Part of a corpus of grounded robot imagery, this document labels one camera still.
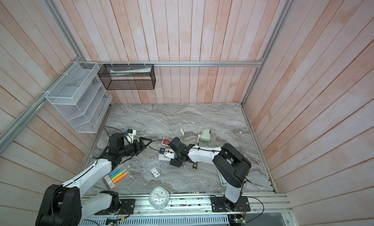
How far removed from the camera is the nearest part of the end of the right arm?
0.66 meters

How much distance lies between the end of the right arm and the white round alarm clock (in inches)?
5.7

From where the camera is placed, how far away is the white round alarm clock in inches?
28.9
